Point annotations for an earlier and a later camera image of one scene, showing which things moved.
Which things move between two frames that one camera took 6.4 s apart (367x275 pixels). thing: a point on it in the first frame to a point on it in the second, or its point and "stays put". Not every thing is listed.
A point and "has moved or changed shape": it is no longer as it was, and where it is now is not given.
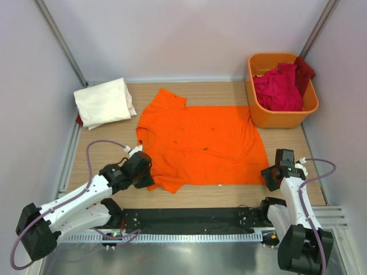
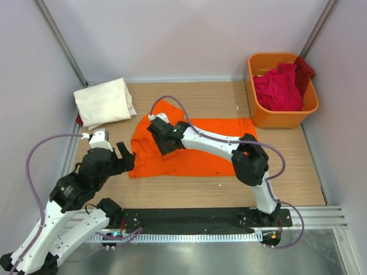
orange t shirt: [199, 145] has moved or changed shape
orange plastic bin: [262, 117] stays put
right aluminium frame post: [323, 19] stays put
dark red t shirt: [303, 74] stays put
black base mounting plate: [234, 220] stays put
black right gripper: [267, 173] to [164, 150]
